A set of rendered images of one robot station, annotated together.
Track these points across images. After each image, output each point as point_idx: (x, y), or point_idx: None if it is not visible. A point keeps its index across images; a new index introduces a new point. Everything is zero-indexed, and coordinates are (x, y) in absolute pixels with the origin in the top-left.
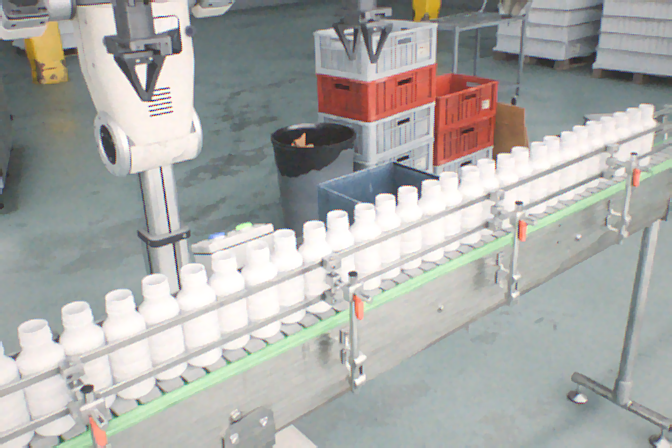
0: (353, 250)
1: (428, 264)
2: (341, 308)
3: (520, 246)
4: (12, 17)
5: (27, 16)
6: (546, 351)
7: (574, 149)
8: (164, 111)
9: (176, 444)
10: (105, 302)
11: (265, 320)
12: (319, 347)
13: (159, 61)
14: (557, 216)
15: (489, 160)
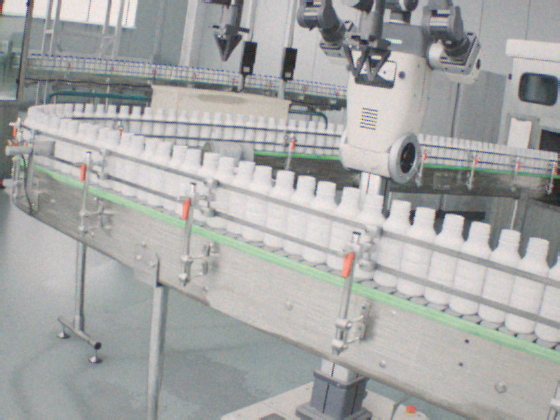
0: (231, 187)
1: (299, 258)
2: (216, 230)
3: (397, 319)
4: (319, 46)
5: (326, 47)
6: None
7: (530, 260)
8: (370, 127)
9: (120, 231)
10: None
11: (174, 197)
12: (190, 242)
13: (227, 38)
14: (463, 324)
15: (409, 205)
